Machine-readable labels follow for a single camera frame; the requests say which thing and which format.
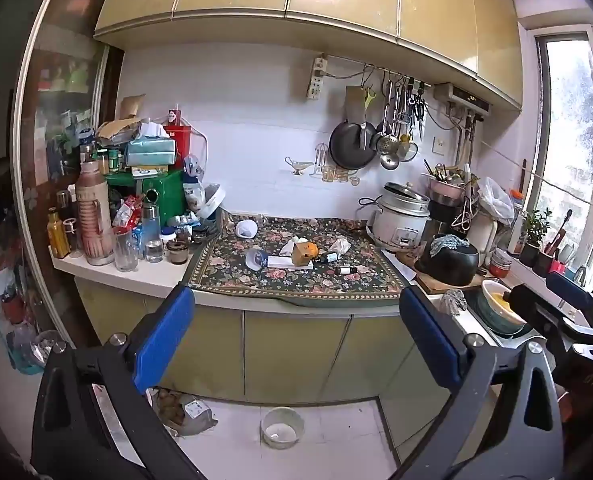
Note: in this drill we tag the white plastic bag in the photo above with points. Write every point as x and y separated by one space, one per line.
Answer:
496 200

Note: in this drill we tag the yellow oil bottle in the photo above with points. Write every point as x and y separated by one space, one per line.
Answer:
58 240

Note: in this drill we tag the white wall socket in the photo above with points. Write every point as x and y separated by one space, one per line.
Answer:
439 146

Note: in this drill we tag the clear plastic floor bag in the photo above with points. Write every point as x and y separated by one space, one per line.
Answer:
36 352

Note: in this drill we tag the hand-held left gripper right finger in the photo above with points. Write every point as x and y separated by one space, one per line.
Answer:
426 330

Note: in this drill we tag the black kitchen appliance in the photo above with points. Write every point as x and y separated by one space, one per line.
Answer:
444 215

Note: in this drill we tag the clear drinking glass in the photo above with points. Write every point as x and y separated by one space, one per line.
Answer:
125 255

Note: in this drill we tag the grey scrubbing cloth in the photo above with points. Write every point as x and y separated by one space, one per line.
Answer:
452 302

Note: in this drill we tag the teal tissue box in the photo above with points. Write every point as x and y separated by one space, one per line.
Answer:
151 150

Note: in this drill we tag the red and white packet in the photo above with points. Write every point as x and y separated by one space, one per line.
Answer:
126 212

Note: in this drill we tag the potted green plant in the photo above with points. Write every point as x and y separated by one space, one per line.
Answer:
534 230

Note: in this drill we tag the brown glass jar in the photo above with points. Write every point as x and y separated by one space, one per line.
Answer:
177 252

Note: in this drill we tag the hanging scissors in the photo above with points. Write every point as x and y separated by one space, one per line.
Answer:
418 110

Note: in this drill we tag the pink thermos flask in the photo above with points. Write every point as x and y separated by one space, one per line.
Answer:
94 220

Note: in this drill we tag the white round lid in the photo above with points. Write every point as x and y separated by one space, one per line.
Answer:
211 200

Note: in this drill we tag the white power strip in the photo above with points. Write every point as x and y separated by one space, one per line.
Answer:
316 77

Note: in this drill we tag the grey bag of potatoes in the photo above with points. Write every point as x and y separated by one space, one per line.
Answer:
186 412

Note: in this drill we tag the small clear glass jar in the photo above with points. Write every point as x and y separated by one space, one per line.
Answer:
154 252

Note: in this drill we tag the brown small bottle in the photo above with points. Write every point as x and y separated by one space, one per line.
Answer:
345 270

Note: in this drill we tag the black utensil cup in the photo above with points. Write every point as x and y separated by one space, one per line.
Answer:
544 262

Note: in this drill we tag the brown paper pile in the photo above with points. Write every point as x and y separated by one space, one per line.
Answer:
119 127

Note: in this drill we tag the black frying pan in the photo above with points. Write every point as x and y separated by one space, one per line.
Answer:
349 147

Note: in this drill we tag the red box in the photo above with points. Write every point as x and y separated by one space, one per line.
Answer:
181 140

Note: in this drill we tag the round white floor bin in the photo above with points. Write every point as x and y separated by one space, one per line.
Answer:
282 430

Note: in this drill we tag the pink utensil holder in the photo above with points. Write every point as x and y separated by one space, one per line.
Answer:
446 189

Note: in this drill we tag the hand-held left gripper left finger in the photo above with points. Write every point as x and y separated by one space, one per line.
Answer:
164 340

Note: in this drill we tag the white box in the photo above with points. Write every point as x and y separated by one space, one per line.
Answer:
282 262

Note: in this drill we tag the dark small bottle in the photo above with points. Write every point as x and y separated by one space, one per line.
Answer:
326 258

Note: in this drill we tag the white rice cooker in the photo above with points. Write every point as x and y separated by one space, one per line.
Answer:
401 220

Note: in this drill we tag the white tissue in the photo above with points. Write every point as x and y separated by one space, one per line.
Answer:
341 245
290 247

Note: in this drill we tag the window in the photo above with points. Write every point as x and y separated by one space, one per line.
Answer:
571 135

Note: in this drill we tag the plain white cup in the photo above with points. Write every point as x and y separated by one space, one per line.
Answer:
246 228

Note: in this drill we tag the white and blue bag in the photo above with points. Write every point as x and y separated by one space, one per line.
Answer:
194 195

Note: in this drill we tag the clear bottle with steel cap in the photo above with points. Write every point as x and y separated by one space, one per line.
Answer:
151 227

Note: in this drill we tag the blue-grey knitted cloth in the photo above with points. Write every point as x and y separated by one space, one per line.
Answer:
449 242

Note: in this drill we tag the white cup with blue print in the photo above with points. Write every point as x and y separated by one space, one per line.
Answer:
256 259

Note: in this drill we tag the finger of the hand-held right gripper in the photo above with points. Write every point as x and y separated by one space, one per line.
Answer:
526 305
571 286

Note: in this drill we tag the wooden cutting board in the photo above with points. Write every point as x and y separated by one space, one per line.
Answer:
441 288

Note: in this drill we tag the floral cloth mat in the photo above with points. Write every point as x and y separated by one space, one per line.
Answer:
276 287

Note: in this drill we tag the green box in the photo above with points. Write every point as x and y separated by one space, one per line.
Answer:
169 195

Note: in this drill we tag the silver foil packets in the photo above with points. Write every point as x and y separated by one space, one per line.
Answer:
184 222

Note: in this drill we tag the white water heater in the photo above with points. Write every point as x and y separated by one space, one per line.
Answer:
461 95

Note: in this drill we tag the yellow base cabinets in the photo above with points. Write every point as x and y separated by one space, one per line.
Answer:
286 355

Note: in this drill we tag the bowl with yellow inside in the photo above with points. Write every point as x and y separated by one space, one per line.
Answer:
496 305

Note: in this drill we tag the steel strainer ladle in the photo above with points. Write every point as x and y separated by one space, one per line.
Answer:
387 144

